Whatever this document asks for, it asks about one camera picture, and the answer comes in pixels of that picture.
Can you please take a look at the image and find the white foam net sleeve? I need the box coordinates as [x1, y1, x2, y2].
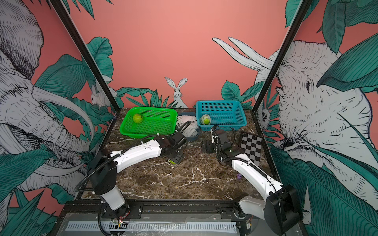
[200, 114, 211, 125]

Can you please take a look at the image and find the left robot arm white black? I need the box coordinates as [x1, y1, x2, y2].
[74, 132, 188, 211]

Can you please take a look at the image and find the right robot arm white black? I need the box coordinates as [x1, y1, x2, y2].
[202, 125, 303, 236]

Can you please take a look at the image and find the stack of white foam nets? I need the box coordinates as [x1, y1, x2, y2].
[176, 115, 198, 138]

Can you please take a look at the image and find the bright green plastic basket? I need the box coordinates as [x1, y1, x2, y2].
[120, 107, 178, 139]

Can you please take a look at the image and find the teal plastic basket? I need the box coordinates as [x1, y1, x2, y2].
[195, 100, 247, 131]

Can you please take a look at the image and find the black white checkerboard plate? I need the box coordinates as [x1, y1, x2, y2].
[239, 131, 262, 166]

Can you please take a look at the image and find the dark blue small bin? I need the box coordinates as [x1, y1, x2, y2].
[176, 112, 200, 142]

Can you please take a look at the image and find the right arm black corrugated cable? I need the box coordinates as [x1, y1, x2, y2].
[217, 126, 237, 161]

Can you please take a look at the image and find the black front mounting rail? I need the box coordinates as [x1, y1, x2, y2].
[59, 199, 246, 220]

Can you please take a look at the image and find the white slotted cable duct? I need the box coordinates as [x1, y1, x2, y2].
[64, 221, 238, 234]

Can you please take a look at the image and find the black right frame post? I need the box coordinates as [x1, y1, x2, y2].
[252, 0, 312, 114]

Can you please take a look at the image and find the black frame post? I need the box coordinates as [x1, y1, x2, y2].
[49, 0, 121, 112]
[252, 0, 312, 114]

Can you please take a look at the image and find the black left frame post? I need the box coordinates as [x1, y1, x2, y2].
[49, 0, 121, 112]

